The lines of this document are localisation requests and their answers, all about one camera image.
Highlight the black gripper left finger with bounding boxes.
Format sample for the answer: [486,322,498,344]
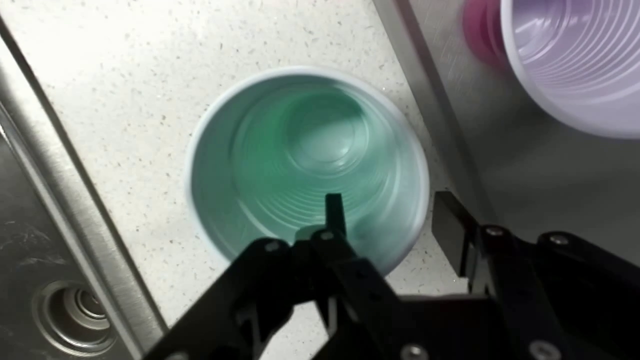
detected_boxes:
[324,193,345,237]

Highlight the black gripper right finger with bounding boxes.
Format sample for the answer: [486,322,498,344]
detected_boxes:
[432,189,478,277]

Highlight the green plastic cup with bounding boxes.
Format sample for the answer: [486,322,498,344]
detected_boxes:
[183,66,429,273]

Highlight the purple plastic cup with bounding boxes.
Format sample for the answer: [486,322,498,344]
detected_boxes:
[461,0,640,140]

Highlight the grey plastic tray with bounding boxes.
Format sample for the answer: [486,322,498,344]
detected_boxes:
[373,0,640,263]

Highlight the stainless steel sink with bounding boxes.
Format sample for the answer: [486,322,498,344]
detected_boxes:
[0,21,166,360]

